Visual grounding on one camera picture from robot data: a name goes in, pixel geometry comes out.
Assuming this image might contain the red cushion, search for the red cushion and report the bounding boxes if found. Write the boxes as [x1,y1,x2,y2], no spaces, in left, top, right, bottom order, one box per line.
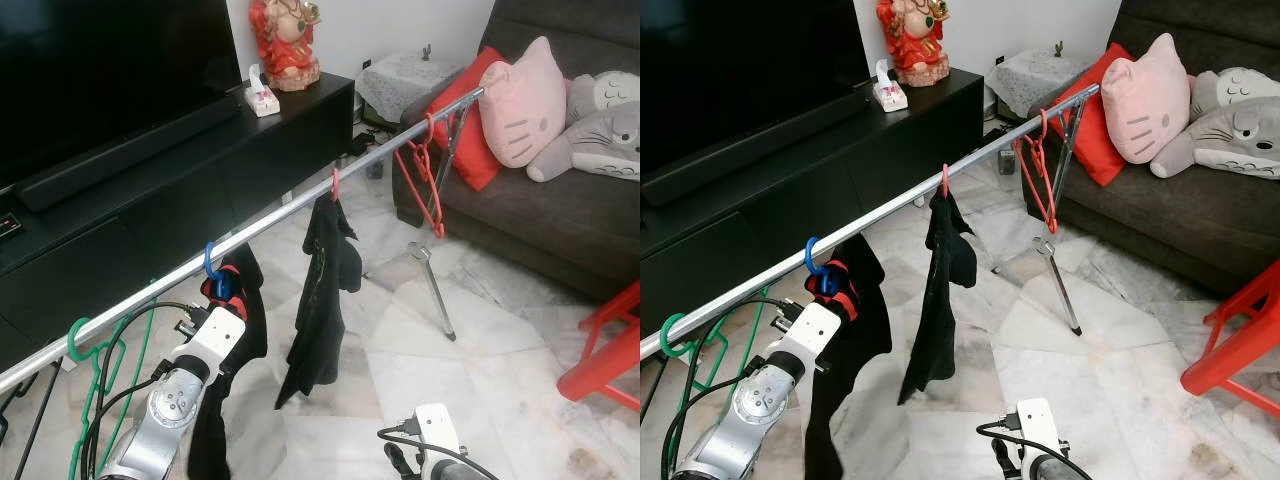
[1050,42,1136,188]
[425,45,506,193]

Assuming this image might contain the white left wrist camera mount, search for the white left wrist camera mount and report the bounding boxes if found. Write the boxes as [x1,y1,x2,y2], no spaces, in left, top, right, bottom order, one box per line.
[765,300,843,373]
[175,305,248,376]

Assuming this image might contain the dark grey fabric sofa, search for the dark grey fabric sofa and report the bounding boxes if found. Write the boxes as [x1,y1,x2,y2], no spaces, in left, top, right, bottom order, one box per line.
[1015,0,1280,299]
[392,0,641,301]

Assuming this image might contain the pale grey totoro cushion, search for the pale grey totoro cushion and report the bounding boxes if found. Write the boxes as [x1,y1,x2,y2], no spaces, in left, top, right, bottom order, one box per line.
[565,70,641,126]
[1188,66,1280,121]

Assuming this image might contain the blue plastic hanger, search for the blue plastic hanger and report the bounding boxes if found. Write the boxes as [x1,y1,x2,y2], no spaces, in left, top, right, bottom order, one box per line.
[804,236,841,297]
[203,241,236,301]

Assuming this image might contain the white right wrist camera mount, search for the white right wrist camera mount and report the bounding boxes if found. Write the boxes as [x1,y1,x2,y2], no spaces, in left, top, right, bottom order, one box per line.
[1015,398,1064,453]
[413,402,463,459]

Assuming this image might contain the silver clothes rack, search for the silver clothes rack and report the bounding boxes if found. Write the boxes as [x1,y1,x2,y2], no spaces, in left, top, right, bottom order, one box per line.
[640,84,1103,361]
[0,86,488,396]

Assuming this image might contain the red plastic stool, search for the red plastic stool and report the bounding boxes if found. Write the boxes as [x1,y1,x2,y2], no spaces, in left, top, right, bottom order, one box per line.
[1180,258,1280,419]
[557,280,641,411]

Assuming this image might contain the red laughing buddha figurine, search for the red laughing buddha figurine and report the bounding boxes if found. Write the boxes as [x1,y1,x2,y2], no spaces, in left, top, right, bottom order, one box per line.
[876,0,951,88]
[248,0,323,93]

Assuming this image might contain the green wire hanger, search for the green wire hanger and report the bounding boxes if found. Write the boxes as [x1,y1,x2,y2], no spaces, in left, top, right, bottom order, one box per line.
[660,288,771,421]
[66,280,161,480]

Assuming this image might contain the side table with lace cloth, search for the side table with lace cloth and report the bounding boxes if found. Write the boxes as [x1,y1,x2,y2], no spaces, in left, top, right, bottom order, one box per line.
[985,48,1086,119]
[355,52,463,126]

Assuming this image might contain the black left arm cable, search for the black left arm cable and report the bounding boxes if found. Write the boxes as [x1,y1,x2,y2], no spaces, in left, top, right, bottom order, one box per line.
[660,297,801,480]
[78,300,216,480]

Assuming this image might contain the black jersey with red stripes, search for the black jersey with red stripes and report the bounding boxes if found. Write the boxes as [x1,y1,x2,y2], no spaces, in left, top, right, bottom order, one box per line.
[185,243,269,480]
[803,235,894,480]

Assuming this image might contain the black television console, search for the black television console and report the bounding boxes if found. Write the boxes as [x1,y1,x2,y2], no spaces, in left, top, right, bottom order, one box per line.
[640,68,986,351]
[0,72,358,371]

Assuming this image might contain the grey totoro plush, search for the grey totoro plush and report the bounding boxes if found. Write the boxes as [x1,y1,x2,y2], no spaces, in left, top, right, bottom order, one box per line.
[1150,97,1280,181]
[527,100,641,184]

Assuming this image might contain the black flat television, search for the black flat television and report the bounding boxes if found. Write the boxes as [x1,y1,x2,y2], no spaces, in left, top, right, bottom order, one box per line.
[0,0,241,191]
[640,0,869,176]

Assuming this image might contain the white tissue box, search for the white tissue box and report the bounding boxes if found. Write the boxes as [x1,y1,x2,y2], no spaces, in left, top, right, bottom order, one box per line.
[871,58,909,113]
[244,63,283,118]

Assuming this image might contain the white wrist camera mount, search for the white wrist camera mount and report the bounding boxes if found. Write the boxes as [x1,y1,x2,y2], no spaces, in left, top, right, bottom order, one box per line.
[765,300,843,373]
[175,305,248,376]
[1015,398,1064,453]
[413,402,463,459]

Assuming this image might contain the black soundbar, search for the black soundbar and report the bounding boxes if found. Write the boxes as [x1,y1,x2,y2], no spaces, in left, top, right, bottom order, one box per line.
[642,90,871,208]
[18,93,243,213]

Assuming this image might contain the pink cat face pillow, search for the pink cat face pillow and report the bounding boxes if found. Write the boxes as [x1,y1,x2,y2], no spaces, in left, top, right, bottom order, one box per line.
[478,36,568,169]
[1100,32,1193,166]

